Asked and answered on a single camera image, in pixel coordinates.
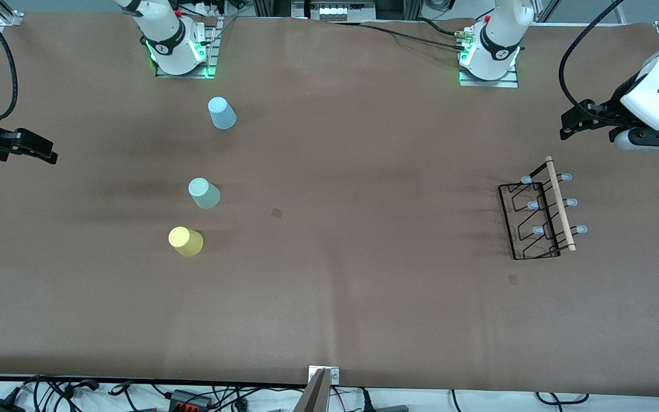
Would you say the yellow plastic cup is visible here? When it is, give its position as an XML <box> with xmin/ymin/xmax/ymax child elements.
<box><xmin>168</xmin><ymin>227</ymin><xmax>204</xmax><ymax>257</ymax></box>

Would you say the pale green plastic cup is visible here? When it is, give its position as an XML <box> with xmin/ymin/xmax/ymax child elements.
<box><xmin>188</xmin><ymin>177</ymin><xmax>221</xmax><ymax>209</ymax></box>

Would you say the orange black connector block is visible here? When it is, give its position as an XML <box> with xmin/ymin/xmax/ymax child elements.
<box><xmin>169</xmin><ymin>389</ymin><xmax>213</xmax><ymax>410</ymax></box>

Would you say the aluminium right arm base plate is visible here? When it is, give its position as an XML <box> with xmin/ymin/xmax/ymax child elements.
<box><xmin>155</xmin><ymin>17</ymin><xmax>219</xmax><ymax>79</ymax></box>

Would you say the light blue plastic cup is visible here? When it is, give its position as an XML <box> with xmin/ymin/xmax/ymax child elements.
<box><xmin>208</xmin><ymin>97</ymin><xmax>237</xmax><ymax>130</ymax></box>

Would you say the aluminium left arm base plate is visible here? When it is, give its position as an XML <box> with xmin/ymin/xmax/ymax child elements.
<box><xmin>459</xmin><ymin>66</ymin><xmax>519</xmax><ymax>88</ymax></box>

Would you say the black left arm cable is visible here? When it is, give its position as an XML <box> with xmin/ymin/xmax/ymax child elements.
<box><xmin>558</xmin><ymin>0</ymin><xmax>625</xmax><ymax>124</ymax></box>

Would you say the long black cable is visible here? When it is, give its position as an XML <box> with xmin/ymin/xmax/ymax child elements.
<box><xmin>328</xmin><ymin>22</ymin><xmax>467</xmax><ymax>53</ymax></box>

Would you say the brown table cover mat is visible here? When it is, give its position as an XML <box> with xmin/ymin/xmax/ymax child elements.
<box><xmin>0</xmin><ymin>11</ymin><xmax>659</xmax><ymax>398</ymax></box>

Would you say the black wire cup holder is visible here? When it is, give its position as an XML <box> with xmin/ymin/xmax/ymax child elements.
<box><xmin>498</xmin><ymin>156</ymin><xmax>589</xmax><ymax>261</ymax></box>

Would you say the black cable loop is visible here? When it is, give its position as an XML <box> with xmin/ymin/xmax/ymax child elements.
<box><xmin>535</xmin><ymin>391</ymin><xmax>589</xmax><ymax>406</ymax></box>

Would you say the grey camera stand bar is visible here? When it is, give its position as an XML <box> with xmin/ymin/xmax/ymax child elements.
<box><xmin>292</xmin><ymin>368</ymin><xmax>331</xmax><ymax>412</ymax></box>

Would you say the white metal bracket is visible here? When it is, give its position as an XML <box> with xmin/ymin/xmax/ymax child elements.
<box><xmin>308</xmin><ymin>366</ymin><xmax>340</xmax><ymax>385</ymax></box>

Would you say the black cable with brass connector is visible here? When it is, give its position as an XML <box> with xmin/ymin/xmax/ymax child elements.
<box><xmin>418</xmin><ymin>17</ymin><xmax>474</xmax><ymax>41</ymax></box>

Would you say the power strip with white sockets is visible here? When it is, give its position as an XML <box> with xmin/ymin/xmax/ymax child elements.
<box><xmin>305</xmin><ymin>0</ymin><xmax>377</xmax><ymax>22</ymax></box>

